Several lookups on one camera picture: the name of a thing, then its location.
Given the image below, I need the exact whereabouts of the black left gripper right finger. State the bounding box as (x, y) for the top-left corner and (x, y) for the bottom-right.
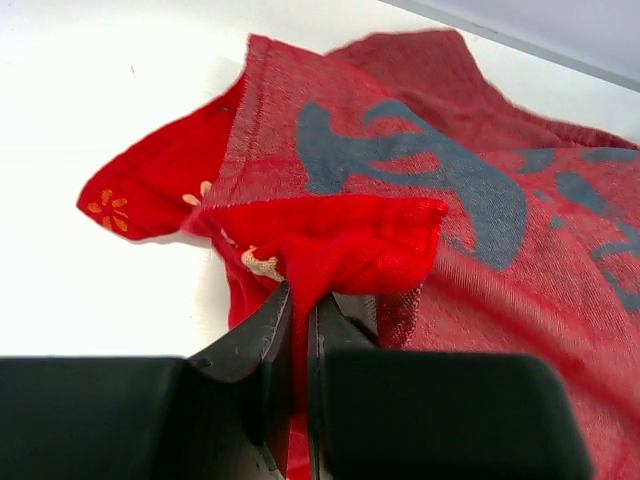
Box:
(308, 296), (594, 480)

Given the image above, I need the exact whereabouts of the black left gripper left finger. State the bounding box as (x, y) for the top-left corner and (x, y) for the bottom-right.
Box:
(1, 285), (291, 479)

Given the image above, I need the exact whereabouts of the red printed pillowcase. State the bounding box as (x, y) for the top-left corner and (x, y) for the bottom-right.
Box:
(77, 30), (639, 479)

